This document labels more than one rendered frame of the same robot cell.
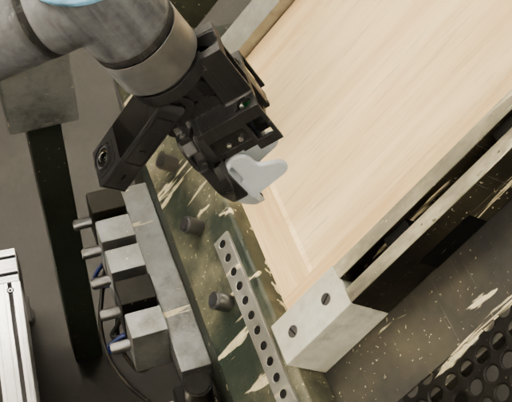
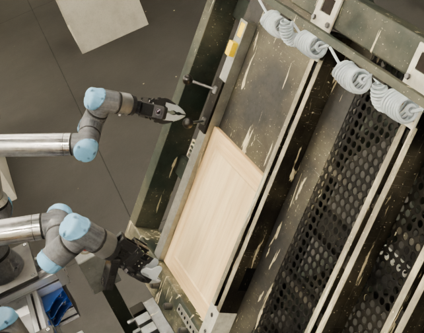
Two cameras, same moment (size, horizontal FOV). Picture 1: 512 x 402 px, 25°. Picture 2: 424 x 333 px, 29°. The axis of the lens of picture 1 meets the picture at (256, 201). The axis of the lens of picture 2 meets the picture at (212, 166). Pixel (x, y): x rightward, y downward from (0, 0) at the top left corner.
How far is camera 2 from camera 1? 1.37 m
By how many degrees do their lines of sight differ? 13
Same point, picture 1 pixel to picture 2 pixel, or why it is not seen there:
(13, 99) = (92, 279)
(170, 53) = (108, 244)
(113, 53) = (92, 248)
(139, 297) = not seen: outside the picture
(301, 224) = (203, 292)
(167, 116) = (115, 261)
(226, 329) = not seen: outside the picture
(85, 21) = (80, 242)
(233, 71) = (130, 243)
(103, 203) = (136, 310)
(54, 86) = not seen: hidden behind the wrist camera
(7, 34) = (62, 252)
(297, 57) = (189, 229)
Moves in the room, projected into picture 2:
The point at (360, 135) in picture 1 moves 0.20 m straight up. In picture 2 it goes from (213, 252) to (196, 209)
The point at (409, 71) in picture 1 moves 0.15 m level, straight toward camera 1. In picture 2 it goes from (222, 222) to (220, 254)
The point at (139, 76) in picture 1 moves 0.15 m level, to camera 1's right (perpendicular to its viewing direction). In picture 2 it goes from (102, 252) to (154, 236)
